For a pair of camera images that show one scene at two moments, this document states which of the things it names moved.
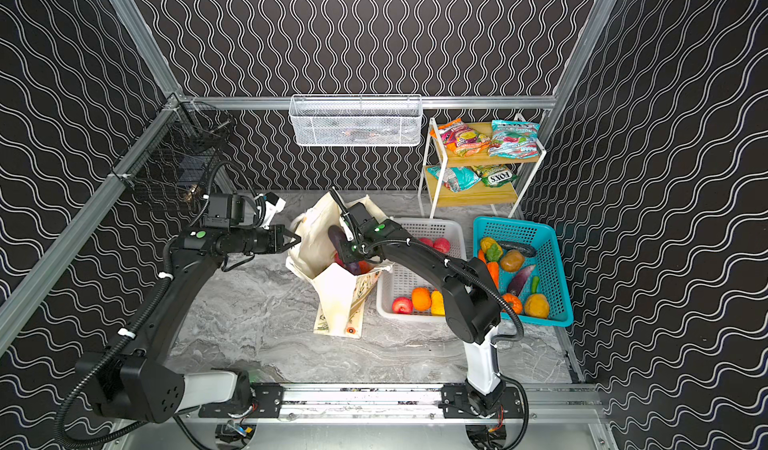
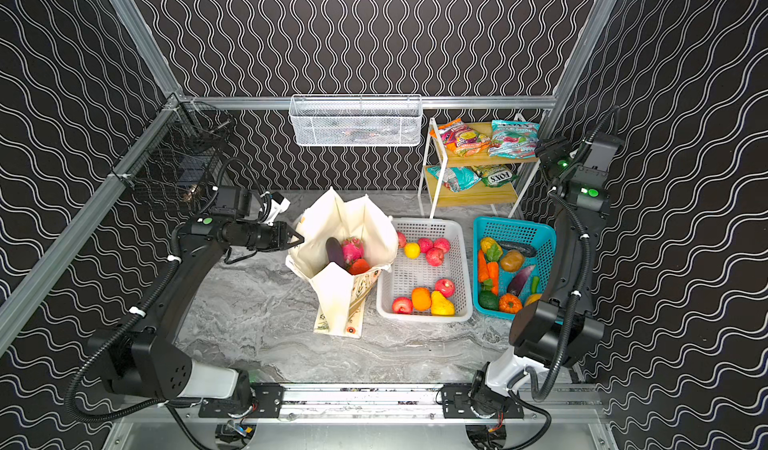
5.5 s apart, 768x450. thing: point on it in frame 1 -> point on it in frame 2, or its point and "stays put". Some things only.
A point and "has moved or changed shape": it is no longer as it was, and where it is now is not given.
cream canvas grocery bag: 342,293 stays put
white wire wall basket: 356,120 stays put
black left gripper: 267,240 stays put
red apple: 442,245 stays put
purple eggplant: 338,237 has moved or changed shape
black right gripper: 354,234 -> 552,152
